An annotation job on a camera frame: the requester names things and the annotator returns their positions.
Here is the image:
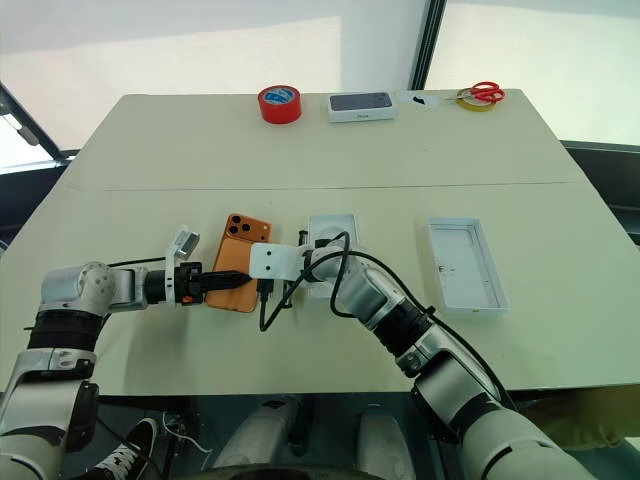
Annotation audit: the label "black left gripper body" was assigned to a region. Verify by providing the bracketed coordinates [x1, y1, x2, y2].
[173, 261, 207, 307]

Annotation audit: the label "orange smartphone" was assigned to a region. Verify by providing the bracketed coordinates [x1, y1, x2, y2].
[204, 213, 274, 315]

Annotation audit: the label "white phone box base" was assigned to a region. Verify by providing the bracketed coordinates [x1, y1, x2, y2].
[304, 213, 362, 304]

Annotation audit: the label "closed printed phone box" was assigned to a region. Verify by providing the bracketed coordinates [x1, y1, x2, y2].
[327, 91, 401, 124]

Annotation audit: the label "white phone box lid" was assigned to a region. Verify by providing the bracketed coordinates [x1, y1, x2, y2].
[424, 216, 510, 319]

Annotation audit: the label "red tape roll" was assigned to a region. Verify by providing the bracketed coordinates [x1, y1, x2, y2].
[257, 84, 304, 125]

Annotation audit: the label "white robot leg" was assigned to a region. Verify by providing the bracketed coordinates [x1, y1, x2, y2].
[213, 396, 302, 472]
[356, 405, 417, 480]

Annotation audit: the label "white card with black mark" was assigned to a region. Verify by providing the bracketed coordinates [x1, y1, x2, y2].
[398, 89, 441, 108]

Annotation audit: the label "black and white sneaker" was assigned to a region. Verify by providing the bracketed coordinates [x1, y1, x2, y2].
[83, 417, 159, 480]

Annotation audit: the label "yellow tape roll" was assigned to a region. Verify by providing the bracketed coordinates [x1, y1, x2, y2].
[458, 88, 498, 113]

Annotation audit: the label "black window pillar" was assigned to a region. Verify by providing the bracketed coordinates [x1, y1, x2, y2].
[408, 0, 447, 92]

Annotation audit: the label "khaki fabric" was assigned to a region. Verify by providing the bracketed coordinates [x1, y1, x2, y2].
[517, 384, 640, 453]

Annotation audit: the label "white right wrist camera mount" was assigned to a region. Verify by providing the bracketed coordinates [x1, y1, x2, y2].
[248, 242, 312, 281]

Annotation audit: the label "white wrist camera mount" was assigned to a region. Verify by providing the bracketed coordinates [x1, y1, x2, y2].
[248, 242, 312, 281]
[163, 224, 202, 307]

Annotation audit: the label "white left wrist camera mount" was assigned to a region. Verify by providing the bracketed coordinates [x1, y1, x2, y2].
[163, 224, 202, 307]

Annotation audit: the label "short black right wrist cable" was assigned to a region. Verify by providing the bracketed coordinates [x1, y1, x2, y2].
[313, 230, 362, 320]

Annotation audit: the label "long black right arm cable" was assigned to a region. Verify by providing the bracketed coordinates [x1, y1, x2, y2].
[256, 249, 517, 412]

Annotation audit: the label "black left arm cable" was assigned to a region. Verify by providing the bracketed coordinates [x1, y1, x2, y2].
[107, 255, 169, 269]

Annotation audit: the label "thin white floor cable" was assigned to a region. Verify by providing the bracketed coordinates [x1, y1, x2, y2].
[161, 411, 214, 459]

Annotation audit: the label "dark slanted frame beam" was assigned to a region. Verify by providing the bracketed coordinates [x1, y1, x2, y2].
[0, 82, 69, 169]

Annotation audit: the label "red-handled scissors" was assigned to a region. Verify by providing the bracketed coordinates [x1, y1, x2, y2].
[446, 81, 507, 105]

